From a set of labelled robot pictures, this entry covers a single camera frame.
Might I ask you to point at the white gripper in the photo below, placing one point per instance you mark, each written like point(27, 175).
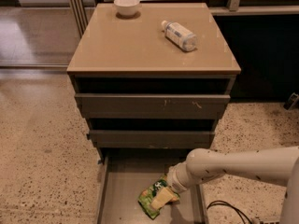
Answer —
point(174, 181)

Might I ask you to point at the green rice chip bag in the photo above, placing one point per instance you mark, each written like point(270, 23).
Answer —
point(147, 195)

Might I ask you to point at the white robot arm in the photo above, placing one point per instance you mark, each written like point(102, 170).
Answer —
point(279, 166)

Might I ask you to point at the open bottom drawer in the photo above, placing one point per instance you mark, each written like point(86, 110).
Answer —
point(127, 172)

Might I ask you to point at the grey middle drawer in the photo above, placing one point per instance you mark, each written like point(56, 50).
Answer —
point(151, 139)

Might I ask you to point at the grey drawer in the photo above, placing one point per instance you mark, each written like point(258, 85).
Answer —
point(149, 106)
point(151, 139)

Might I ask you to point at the tan drawer cabinet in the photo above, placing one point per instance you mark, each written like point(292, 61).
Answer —
point(132, 56)

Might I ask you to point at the grey top drawer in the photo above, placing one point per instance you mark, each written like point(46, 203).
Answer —
point(149, 106)

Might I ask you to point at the metal floor vent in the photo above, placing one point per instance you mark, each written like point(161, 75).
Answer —
point(265, 220)

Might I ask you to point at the clear plastic water bottle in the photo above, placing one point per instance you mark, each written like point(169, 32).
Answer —
point(180, 35)

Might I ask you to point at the small dark floor object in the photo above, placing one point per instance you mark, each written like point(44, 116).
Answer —
point(292, 101)

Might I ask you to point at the white ceramic bowl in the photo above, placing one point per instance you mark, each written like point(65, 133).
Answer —
point(127, 8)

